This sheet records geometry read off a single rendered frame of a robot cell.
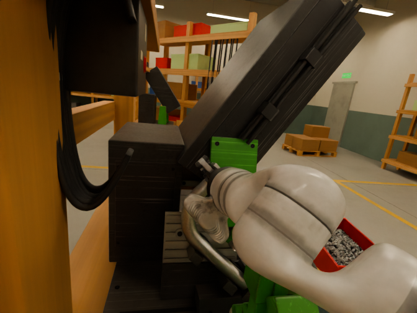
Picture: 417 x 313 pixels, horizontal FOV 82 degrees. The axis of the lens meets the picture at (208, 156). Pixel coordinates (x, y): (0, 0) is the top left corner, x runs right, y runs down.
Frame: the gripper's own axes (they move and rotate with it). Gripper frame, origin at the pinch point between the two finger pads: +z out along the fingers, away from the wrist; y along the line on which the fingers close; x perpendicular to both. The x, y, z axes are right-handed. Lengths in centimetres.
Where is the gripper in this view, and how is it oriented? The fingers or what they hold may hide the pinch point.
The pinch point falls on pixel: (213, 180)
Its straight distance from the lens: 52.7
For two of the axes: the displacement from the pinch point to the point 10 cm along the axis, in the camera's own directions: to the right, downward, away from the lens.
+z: -1.9, -0.2, 9.8
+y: -6.5, -7.5, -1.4
